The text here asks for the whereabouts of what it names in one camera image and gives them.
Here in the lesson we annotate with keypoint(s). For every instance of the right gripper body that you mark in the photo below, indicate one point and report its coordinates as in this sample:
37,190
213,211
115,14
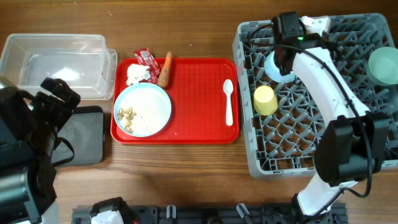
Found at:
281,67

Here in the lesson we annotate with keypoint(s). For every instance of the light blue saucer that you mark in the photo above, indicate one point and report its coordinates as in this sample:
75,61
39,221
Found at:
273,71

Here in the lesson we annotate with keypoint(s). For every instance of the yellow cup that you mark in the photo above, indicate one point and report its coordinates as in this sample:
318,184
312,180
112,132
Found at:
265,100

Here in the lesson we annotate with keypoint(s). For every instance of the white plastic spoon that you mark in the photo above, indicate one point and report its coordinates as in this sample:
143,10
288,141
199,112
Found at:
228,90

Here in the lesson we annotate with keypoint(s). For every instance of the mint green bowl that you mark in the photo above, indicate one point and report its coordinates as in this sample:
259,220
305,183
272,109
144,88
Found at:
382,66

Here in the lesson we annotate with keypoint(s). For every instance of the orange carrot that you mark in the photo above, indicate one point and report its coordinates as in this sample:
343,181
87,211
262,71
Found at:
163,79

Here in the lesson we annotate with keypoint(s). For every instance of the red snack wrapper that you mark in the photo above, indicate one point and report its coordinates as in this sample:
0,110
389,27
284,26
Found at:
145,58

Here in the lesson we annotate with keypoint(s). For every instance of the white tissue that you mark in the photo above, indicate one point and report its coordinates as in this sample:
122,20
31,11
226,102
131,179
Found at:
137,73

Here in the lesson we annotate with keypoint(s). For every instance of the large light blue plate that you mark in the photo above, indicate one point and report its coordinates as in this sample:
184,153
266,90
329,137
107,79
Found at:
152,105

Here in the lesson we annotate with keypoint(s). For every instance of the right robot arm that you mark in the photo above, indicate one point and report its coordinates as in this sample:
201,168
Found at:
351,149

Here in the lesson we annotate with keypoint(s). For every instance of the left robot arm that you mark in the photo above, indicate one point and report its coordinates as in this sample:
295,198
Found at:
29,135

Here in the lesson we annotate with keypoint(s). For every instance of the grey dishwasher rack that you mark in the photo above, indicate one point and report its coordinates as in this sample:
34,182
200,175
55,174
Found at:
283,144

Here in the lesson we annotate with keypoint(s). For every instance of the black waste tray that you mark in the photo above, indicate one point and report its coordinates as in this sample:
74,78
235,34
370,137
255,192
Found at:
85,132

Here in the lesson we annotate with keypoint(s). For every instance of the red serving tray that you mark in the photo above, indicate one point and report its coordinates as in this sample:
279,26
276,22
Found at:
198,105

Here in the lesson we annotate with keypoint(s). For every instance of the peanut shells pile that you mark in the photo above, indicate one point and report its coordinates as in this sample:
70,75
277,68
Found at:
127,115

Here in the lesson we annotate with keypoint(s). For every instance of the clear plastic bin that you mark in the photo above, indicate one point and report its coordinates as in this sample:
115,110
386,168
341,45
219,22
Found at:
83,61

